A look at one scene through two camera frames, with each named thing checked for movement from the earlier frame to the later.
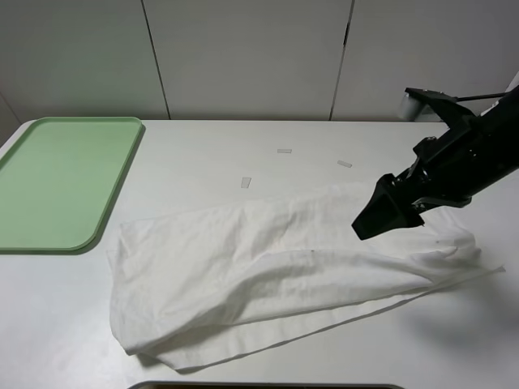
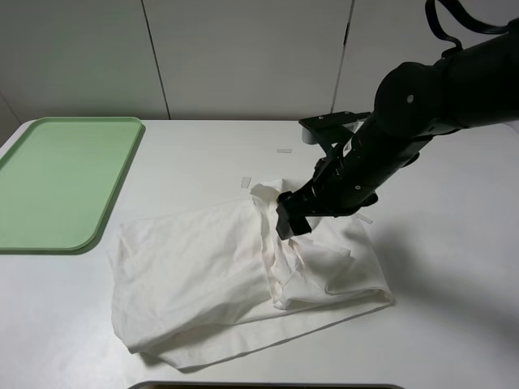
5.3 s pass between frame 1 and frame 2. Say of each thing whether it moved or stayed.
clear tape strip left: stayed
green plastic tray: stayed
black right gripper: moved
